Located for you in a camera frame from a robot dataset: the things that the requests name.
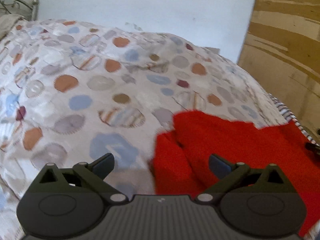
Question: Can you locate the beige patterned pillow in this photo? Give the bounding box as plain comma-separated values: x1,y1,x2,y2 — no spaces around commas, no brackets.
0,14,27,39

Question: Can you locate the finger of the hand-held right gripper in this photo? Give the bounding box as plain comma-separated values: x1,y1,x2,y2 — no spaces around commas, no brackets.
306,142,320,156

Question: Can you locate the metal scrollwork headboard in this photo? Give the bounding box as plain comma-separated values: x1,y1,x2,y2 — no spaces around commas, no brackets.
0,0,40,22

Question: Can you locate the plywood board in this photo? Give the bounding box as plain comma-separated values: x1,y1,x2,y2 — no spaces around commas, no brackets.
237,0,320,137

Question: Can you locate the striped bed sheet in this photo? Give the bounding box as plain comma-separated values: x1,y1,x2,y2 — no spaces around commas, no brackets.
271,94,320,148

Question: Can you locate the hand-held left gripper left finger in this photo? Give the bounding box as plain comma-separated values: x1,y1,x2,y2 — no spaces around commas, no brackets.
30,152,129,205

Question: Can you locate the red knit sweater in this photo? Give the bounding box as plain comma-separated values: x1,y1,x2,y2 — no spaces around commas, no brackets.
151,109,320,238

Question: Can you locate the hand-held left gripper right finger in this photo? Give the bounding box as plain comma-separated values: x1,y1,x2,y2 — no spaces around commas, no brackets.
194,154,298,205

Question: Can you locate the circle-patterned comforter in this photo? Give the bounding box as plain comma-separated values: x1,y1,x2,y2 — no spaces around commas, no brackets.
0,18,288,240

